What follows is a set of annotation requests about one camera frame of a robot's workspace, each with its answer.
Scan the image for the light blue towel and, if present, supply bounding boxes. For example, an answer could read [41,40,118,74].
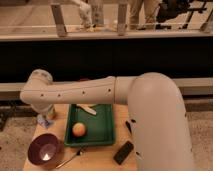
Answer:
[37,114,53,129]

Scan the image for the red object behind arm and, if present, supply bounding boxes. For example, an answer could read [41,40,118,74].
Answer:
[78,78,90,82]

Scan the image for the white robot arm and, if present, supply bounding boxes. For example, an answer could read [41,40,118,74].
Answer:
[20,69,196,171]

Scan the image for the beige banana peel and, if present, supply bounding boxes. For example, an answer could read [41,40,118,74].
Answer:
[78,104,97,115]

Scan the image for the green plastic tray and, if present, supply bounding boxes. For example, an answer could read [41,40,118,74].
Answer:
[64,104,115,148]

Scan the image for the orange apple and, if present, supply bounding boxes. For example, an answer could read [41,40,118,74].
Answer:
[72,122,86,137]

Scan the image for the black rectangular block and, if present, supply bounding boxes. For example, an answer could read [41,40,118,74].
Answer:
[113,141,134,165]

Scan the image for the metal spoon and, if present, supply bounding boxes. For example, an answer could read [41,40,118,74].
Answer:
[55,147,85,169]

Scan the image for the person legs light trousers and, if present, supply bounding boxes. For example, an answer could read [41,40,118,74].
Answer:
[70,0,104,28]

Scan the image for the black railing barrier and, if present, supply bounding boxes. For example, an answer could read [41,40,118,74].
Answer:
[0,37,213,83]

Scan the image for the person legs beige trousers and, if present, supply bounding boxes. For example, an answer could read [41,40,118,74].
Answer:
[129,0,160,30]

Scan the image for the purple bowl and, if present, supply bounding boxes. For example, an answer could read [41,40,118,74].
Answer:
[27,133,61,166]

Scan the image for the black tripod equipment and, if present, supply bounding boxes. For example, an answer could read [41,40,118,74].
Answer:
[156,0,207,29]

